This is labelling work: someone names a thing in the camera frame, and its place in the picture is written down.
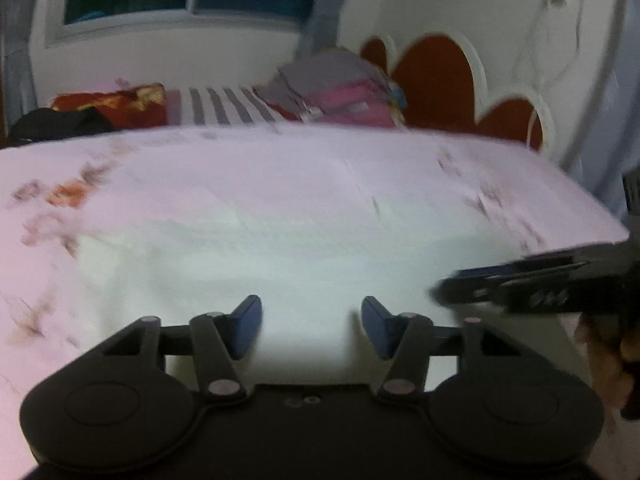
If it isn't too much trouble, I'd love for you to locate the pale blue patterned curtain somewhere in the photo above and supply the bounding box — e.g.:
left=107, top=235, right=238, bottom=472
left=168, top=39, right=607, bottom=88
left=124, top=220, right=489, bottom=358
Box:
left=562, top=0, right=640, bottom=211

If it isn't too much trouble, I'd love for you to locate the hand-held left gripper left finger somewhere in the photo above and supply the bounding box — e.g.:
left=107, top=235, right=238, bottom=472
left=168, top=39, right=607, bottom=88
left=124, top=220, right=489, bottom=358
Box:
left=100, top=295, right=263, bottom=404

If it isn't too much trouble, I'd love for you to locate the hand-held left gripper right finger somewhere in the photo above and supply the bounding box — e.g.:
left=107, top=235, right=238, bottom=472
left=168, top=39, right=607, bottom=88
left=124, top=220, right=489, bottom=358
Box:
left=361, top=295, right=524, bottom=406

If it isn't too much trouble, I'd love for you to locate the red and white headboard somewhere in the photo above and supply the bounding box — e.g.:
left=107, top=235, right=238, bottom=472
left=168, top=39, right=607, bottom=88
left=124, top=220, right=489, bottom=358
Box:
left=359, top=34, right=557, bottom=157

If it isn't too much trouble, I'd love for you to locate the person's right hand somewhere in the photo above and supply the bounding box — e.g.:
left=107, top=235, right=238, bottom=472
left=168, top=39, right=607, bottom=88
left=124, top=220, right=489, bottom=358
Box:
left=574, top=312, right=625, bottom=407

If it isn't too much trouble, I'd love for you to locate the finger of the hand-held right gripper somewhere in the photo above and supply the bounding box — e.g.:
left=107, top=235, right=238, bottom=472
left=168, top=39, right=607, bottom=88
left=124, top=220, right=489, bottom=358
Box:
left=454, top=251, right=587, bottom=280
left=434, top=276, right=521, bottom=307

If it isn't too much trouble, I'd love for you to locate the white towel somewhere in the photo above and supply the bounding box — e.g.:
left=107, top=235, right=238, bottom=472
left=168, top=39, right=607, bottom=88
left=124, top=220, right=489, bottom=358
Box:
left=75, top=195, right=596, bottom=387

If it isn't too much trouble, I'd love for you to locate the grey striped cloth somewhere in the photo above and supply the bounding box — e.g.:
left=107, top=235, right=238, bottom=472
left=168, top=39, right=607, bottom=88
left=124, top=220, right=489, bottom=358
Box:
left=167, top=86, right=287, bottom=127

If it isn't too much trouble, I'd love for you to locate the pile of mixed clothes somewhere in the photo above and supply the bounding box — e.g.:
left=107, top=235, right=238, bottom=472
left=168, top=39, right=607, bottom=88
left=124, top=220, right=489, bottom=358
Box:
left=254, top=47, right=408, bottom=128

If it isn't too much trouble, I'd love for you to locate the pink floral bed sheet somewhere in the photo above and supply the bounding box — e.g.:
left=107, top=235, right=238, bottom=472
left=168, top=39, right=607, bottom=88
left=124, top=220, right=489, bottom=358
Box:
left=0, top=124, right=632, bottom=461

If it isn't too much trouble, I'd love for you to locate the black cloth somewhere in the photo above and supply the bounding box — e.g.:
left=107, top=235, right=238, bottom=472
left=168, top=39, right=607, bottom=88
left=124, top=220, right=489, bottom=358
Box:
left=10, top=106, right=117, bottom=147

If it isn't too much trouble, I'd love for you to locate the white charging cable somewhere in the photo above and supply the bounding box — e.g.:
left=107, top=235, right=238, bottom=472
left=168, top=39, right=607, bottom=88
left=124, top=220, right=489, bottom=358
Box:
left=515, top=0, right=588, bottom=153

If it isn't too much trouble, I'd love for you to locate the grey-blue window curtain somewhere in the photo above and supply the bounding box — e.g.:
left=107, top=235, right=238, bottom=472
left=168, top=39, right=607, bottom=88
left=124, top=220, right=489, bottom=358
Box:
left=297, top=0, right=351, bottom=58
left=0, top=0, right=38, bottom=133

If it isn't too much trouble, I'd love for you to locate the red floral blanket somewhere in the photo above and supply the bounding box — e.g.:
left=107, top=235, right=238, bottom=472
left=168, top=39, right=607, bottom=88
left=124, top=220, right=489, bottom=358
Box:
left=51, top=82, right=169, bottom=130

